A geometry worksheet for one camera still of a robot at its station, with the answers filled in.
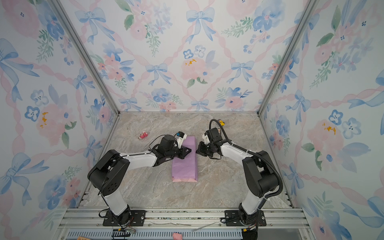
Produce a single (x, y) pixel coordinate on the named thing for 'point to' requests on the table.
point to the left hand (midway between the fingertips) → (191, 150)
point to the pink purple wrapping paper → (185, 170)
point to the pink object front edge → (176, 236)
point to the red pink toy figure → (143, 135)
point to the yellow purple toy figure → (222, 123)
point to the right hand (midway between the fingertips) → (195, 150)
